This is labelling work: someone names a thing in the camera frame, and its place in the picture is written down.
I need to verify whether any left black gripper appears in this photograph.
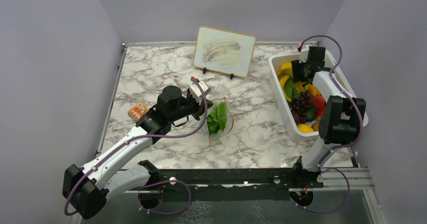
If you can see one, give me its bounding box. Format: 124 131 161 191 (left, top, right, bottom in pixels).
169 93 214 123

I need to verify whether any green lettuce head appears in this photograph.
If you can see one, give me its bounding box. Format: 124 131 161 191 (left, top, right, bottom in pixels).
206 102 227 135

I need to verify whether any clear zip top bag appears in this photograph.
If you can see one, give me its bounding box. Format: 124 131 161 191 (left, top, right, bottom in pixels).
204 83 235 146

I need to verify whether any yellow banana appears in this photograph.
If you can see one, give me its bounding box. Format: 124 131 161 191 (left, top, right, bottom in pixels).
276 62 294 102

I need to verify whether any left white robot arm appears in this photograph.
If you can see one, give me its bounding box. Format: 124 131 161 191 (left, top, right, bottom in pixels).
62 79 212 219

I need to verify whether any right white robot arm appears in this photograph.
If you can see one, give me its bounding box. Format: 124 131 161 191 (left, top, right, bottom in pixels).
290 45 366 187

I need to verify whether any orange snack packet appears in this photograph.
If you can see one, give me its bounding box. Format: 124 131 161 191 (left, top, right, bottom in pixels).
128 102 149 122

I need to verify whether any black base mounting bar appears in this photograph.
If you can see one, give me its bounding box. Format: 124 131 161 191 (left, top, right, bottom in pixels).
135 160 324 202

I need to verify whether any dark grapes bunch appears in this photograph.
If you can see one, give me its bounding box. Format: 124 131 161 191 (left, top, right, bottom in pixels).
289 92 312 125

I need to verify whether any green avocado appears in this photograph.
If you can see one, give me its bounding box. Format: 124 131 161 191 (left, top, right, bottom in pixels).
306 106 316 122

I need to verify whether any yellow bell pepper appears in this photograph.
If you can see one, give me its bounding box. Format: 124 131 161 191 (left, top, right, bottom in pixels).
307 84 321 97

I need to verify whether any pink peach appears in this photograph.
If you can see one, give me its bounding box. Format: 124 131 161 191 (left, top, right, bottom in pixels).
312 95 326 109

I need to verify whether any red apple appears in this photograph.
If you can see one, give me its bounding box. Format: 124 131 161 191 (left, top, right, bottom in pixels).
316 107 326 121

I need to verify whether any white plastic bin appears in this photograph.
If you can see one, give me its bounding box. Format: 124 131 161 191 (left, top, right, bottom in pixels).
269 46 356 141

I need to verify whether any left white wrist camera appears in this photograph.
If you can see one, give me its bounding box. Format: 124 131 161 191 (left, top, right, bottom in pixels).
189 80 211 105

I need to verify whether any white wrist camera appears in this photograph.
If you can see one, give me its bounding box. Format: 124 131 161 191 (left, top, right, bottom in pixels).
299 44 310 63
189 80 211 105

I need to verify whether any small whiteboard with wood frame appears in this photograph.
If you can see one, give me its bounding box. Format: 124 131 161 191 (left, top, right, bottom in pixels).
193 26 257 78

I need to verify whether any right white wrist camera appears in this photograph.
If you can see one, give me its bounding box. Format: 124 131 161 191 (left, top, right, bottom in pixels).
299 44 310 63

